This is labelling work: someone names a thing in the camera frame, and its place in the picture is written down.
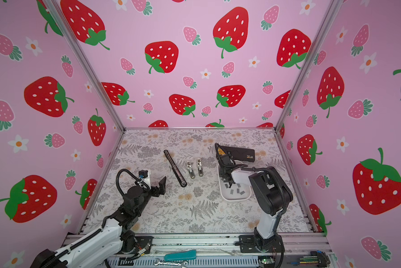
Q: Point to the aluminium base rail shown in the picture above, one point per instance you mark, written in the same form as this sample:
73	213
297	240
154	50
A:
199	250

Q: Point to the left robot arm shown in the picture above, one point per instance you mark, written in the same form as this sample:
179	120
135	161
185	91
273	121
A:
115	234

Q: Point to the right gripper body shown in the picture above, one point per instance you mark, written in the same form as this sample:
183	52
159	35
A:
221	172

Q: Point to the silver wrench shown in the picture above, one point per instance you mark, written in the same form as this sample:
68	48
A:
180	264

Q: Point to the black stapler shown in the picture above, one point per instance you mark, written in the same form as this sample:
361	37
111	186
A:
175	169

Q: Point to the black staple box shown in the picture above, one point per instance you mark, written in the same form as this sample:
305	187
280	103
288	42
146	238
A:
240	154

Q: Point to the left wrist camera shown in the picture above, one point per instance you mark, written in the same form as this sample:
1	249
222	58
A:
143	174

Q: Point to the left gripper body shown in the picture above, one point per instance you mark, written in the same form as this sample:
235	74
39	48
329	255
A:
154	192

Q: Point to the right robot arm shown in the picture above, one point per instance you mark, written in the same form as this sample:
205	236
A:
272	194

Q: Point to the teal handled tool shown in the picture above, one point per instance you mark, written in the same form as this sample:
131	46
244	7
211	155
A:
181	256

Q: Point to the white plastic tray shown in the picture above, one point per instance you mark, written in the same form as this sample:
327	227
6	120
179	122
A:
234	192

